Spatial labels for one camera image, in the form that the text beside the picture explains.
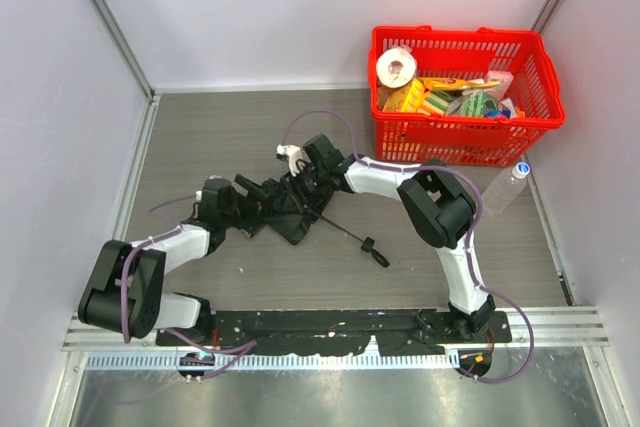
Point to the yellow snack package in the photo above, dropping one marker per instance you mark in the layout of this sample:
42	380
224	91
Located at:
449	84

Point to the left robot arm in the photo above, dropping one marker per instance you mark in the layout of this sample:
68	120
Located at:
125	291

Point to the yellow green sponge pack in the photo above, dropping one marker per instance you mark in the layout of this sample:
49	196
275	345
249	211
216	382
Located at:
414	97

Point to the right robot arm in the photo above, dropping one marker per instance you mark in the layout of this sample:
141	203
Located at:
440	210

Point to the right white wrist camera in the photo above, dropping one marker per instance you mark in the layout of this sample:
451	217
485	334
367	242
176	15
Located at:
293	156

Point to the red plastic shopping basket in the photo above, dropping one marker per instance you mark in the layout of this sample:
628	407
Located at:
531	107

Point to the green striped package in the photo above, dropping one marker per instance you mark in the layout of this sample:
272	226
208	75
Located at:
478	103

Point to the clear plastic water bottle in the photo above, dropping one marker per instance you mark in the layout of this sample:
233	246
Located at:
505	188

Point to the black folding umbrella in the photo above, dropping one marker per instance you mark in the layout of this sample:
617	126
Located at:
299	202

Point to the white box in basket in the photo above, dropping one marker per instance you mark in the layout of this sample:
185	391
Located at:
500	82

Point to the aluminium frame rail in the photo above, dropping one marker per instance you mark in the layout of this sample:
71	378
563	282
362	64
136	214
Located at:
552	373

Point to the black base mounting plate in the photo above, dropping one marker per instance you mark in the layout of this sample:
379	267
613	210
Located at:
339	333

